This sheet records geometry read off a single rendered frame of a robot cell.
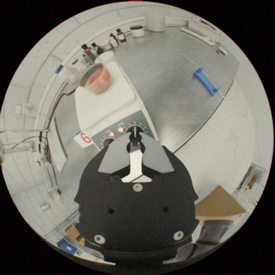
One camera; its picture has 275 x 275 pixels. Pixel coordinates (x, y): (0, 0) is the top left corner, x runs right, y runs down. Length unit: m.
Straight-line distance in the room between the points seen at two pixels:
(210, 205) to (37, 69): 0.97
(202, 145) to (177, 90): 0.16
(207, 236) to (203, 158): 0.30
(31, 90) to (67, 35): 0.37
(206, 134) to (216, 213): 0.26
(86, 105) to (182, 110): 0.22
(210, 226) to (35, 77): 1.03
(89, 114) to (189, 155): 0.24
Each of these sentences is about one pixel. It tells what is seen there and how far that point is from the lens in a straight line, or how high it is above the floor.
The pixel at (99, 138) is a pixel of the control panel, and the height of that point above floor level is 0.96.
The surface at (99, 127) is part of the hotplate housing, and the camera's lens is 0.16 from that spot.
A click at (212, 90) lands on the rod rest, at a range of 0.31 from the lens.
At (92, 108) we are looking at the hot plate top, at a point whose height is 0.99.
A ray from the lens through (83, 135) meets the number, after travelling 0.25.
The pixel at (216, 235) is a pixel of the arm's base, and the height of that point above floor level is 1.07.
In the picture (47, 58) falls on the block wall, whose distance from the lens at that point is 0.62.
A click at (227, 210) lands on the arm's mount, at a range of 0.34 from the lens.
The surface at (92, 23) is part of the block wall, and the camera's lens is 0.64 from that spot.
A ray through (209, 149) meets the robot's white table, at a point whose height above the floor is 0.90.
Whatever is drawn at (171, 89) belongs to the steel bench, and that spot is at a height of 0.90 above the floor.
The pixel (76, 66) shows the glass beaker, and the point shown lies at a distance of 0.15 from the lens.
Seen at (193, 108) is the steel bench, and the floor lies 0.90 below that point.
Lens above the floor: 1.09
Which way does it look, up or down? 78 degrees down
